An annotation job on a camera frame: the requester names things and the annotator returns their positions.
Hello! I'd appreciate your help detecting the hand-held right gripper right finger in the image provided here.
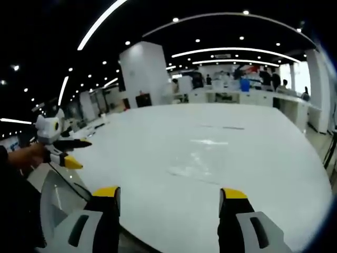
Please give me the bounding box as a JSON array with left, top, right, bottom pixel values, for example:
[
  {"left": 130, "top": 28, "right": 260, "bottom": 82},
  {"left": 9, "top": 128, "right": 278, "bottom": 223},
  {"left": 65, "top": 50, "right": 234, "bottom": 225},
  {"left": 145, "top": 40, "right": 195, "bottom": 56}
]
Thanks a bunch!
[{"left": 217, "top": 187, "right": 293, "bottom": 253}]

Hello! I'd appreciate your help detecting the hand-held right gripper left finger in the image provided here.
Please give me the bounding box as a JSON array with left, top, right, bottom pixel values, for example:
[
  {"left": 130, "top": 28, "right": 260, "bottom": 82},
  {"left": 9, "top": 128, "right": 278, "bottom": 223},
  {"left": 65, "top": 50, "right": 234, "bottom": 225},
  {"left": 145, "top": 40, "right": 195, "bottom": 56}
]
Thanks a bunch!
[{"left": 35, "top": 186, "right": 122, "bottom": 253}]

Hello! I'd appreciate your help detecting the clear resealable bag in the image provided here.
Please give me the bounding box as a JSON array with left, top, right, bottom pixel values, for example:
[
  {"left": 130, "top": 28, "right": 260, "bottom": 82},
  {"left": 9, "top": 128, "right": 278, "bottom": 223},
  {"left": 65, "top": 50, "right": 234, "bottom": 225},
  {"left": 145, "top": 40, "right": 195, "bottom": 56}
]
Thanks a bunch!
[{"left": 166, "top": 138, "right": 230, "bottom": 186}]

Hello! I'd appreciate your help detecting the person's left hand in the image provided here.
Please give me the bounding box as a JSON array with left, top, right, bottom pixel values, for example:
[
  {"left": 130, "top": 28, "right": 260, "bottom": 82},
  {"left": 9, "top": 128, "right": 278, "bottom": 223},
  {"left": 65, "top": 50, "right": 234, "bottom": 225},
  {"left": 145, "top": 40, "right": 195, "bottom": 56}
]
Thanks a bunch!
[{"left": 7, "top": 143, "right": 48, "bottom": 169}]

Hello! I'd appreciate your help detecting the white plastic chair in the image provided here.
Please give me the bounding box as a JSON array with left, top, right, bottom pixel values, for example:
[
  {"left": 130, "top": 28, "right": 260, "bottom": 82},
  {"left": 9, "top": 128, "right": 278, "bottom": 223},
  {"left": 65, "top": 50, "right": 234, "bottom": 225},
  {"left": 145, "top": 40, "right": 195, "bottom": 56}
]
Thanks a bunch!
[{"left": 39, "top": 168, "right": 93, "bottom": 239}]

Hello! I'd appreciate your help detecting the short ceiling light strip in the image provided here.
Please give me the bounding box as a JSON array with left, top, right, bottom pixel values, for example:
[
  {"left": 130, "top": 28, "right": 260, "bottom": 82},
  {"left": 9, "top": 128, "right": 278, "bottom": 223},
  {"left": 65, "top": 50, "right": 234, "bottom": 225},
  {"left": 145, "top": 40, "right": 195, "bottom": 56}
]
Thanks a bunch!
[{"left": 57, "top": 75, "right": 70, "bottom": 106}]

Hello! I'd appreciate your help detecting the person's dark clothing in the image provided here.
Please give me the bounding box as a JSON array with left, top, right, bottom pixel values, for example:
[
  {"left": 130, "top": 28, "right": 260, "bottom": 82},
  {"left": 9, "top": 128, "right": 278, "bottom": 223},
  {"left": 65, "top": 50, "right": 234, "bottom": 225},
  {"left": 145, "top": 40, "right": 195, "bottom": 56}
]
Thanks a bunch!
[{"left": 0, "top": 145, "right": 47, "bottom": 253}]

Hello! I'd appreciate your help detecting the black box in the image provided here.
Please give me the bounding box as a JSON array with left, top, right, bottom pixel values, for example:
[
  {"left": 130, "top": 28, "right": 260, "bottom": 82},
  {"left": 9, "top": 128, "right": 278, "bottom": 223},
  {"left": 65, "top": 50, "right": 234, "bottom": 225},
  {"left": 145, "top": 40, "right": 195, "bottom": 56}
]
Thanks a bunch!
[{"left": 135, "top": 93, "right": 153, "bottom": 109}]

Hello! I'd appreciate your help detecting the white square pillar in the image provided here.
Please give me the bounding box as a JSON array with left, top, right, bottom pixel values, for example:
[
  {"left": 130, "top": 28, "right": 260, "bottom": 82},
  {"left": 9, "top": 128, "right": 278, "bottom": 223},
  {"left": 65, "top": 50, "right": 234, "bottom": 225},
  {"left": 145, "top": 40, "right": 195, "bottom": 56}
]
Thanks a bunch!
[{"left": 118, "top": 41, "right": 172, "bottom": 109}]

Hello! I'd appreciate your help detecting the long curved ceiling light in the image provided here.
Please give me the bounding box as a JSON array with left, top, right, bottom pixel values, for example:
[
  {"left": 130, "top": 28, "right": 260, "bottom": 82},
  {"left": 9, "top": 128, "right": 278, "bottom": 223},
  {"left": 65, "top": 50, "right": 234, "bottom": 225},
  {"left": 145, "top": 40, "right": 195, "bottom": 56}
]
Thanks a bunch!
[
  {"left": 76, "top": 0, "right": 127, "bottom": 51},
  {"left": 171, "top": 46, "right": 301, "bottom": 64}
]

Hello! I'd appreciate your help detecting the black tripod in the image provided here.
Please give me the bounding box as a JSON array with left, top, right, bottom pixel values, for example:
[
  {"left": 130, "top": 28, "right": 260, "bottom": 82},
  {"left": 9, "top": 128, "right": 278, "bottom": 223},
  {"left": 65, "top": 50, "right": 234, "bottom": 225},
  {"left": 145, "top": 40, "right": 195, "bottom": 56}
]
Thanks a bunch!
[{"left": 323, "top": 135, "right": 337, "bottom": 171}]

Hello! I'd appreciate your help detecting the long white counter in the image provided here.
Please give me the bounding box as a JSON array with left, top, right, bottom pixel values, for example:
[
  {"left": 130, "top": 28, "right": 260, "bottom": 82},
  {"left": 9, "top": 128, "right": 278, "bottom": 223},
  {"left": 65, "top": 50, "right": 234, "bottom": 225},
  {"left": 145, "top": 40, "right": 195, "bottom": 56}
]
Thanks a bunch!
[{"left": 187, "top": 86, "right": 322, "bottom": 134}]

